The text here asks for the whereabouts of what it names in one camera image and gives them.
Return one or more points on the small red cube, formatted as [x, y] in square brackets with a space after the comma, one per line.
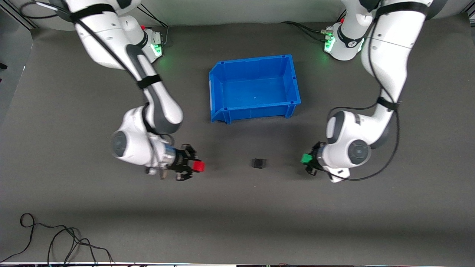
[199, 166]

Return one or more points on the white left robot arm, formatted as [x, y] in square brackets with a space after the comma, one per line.
[386, 55]

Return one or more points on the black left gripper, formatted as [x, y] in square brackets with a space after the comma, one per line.
[316, 157]

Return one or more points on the small green cube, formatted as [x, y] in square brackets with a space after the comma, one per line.
[306, 158]

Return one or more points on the small black cube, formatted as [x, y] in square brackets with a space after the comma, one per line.
[258, 163]

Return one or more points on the blue plastic storage bin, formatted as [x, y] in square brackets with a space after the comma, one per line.
[256, 89]

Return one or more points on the black frame rail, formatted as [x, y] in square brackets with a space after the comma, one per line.
[22, 16]

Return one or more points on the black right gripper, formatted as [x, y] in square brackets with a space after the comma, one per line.
[180, 161]

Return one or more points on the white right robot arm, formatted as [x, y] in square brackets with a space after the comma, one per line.
[159, 104]

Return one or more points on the dark grey table mat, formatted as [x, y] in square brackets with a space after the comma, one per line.
[237, 207]

